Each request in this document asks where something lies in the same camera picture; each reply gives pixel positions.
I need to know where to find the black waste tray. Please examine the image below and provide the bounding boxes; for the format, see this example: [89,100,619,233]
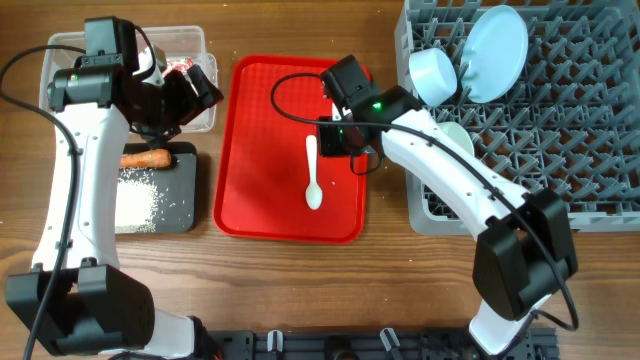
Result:
[115,142,197,234]

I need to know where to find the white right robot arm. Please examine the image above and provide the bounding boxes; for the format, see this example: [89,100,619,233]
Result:
[319,55,578,358]

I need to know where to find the grey dishwasher rack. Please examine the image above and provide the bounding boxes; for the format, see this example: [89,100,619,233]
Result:
[394,0,639,232]

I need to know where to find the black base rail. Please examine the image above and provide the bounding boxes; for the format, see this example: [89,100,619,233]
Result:
[204,327,559,360]

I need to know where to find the light blue bowl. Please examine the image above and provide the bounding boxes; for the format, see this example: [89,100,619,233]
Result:
[409,48,457,107]

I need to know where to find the mint green bowl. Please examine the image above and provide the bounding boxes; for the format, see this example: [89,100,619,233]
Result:
[439,122,475,156]

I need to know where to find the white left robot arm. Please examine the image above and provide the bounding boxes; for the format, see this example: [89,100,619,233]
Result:
[5,16,224,359]

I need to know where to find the white rice grains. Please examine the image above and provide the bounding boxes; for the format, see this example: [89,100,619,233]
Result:
[115,168,190,234]

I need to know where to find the red snack wrapper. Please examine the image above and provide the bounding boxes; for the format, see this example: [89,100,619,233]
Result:
[163,57,194,76]

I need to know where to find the large light blue plate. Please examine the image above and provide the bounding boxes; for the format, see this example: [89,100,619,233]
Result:
[461,5,529,103]

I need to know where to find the red plastic tray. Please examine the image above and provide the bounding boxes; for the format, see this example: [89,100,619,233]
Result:
[212,55,368,244]

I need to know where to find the white plastic spoon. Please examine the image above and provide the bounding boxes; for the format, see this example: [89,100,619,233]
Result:
[305,135,323,210]

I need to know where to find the orange carrot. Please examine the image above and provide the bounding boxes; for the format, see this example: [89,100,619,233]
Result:
[120,149,172,168]

